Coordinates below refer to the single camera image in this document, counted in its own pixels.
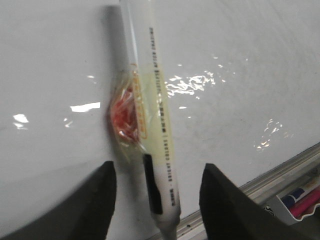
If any white marker box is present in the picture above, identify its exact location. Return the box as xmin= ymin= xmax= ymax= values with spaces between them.
xmin=264 ymin=174 xmax=320 ymax=226

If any white black-tip whiteboard marker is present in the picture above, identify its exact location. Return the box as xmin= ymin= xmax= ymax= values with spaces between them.
xmin=110 ymin=0 xmax=181 ymax=240

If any blue marker in box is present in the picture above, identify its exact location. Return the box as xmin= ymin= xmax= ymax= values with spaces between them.
xmin=281 ymin=181 xmax=320 ymax=208

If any white whiteboard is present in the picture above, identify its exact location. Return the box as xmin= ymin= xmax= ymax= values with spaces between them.
xmin=0 ymin=0 xmax=320 ymax=240

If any aluminium whiteboard tray frame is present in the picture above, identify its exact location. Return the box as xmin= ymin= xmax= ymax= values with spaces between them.
xmin=176 ymin=144 xmax=320 ymax=240

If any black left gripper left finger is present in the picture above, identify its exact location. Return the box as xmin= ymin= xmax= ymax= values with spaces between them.
xmin=3 ymin=161 xmax=117 ymax=240

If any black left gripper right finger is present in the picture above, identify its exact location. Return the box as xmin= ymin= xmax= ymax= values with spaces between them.
xmin=199 ymin=163 xmax=300 ymax=240

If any pink marker in box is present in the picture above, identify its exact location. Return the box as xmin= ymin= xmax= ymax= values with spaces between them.
xmin=289 ymin=187 xmax=320 ymax=218

